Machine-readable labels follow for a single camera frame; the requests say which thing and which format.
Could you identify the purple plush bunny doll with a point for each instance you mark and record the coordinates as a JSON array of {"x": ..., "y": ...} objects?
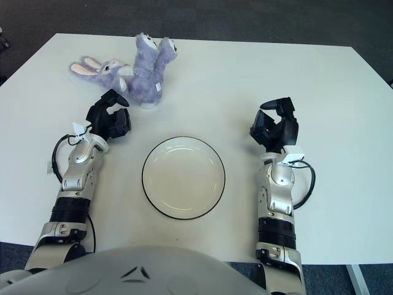
[{"x": 144, "y": 80}]

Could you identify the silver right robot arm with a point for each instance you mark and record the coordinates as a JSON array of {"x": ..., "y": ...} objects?
[{"x": 277, "y": 190}]

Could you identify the grey robot torso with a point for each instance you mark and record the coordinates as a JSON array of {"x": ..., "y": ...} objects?
[{"x": 138, "y": 276}]

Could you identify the white table leg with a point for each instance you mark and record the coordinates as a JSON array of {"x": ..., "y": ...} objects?
[{"x": 356, "y": 279}]

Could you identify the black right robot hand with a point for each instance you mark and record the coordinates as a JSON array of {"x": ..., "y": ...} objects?
[{"x": 287, "y": 129}]

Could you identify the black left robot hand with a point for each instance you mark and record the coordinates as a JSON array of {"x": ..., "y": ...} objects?
[{"x": 102, "y": 118}]

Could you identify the white plate with black rim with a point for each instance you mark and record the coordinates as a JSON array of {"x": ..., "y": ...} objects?
[{"x": 184, "y": 178}]

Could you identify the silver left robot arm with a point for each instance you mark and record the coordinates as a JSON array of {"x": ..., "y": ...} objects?
[{"x": 76, "y": 172}]

